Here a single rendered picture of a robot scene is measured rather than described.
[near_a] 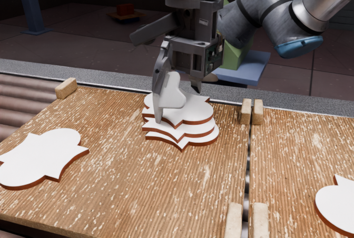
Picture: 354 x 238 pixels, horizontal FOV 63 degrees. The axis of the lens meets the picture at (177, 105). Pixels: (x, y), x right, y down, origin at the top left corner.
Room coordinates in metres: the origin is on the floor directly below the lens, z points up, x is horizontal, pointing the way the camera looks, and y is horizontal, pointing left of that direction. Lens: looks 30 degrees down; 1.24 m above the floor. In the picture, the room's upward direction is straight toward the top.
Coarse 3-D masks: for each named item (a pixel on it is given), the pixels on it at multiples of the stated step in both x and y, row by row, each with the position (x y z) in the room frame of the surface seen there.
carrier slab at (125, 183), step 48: (96, 96) 0.56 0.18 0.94; (144, 96) 0.56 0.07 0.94; (0, 144) 0.39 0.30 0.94; (96, 144) 0.39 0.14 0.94; (144, 144) 0.39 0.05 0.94; (240, 144) 0.39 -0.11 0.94; (0, 192) 0.28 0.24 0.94; (48, 192) 0.28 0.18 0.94; (96, 192) 0.28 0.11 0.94; (144, 192) 0.28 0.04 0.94; (192, 192) 0.28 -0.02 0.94; (240, 192) 0.28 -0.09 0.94
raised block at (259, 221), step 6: (258, 204) 0.24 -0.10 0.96; (264, 204) 0.24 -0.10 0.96; (252, 210) 0.24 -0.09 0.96; (258, 210) 0.23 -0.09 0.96; (264, 210) 0.23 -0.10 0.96; (252, 216) 0.23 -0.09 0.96; (258, 216) 0.22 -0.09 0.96; (264, 216) 0.22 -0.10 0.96; (252, 222) 0.22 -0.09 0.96; (258, 222) 0.21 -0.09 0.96; (264, 222) 0.21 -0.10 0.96; (252, 228) 0.21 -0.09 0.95; (258, 228) 0.21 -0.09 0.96; (264, 228) 0.21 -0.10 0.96; (252, 234) 0.20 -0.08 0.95; (258, 234) 0.20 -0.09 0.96; (264, 234) 0.20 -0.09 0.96
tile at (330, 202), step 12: (336, 180) 0.30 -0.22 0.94; (348, 180) 0.29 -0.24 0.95; (324, 192) 0.27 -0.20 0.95; (336, 192) 0.27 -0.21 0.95; (348, 192) 0.27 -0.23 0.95; (324, 204) 0.25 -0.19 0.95; (336, 204) 0.25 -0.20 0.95; (348, 204) 0.25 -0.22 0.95; (324, 216) 0.23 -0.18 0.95; (336, 216) 0.23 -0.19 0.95; (348, 216) 0.23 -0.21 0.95; (336, 228) 0.22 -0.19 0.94; (348, 228) 0.22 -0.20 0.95
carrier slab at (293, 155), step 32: (256, 128) 0.43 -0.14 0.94; (288, 128) 0.43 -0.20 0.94; (320, 128) 0.43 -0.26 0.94; (352, 128) 0.43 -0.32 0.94; (256, 160) 0.35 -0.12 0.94; (288, 160) 0.35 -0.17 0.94; (320, 160) 0.35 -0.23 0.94; (352, 160) 0.35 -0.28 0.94; (256, 192) 0.28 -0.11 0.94; (288, 192) 0.28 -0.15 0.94; (288, 224) 0.23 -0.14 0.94; (320, 224) 0.23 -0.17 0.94
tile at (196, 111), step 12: (192, 96) 0.50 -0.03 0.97; (204, 96) 0.50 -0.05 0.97; (168, 108) 0.46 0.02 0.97; (180, 108) 0.46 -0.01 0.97; (192, 108) 0.46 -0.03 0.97; (204, 108) 0.46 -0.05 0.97; (168, 120) 0.42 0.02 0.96; (180, 120) 0.42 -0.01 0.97; (192, 120) 0.42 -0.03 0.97; (204, 120) 0.42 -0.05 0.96
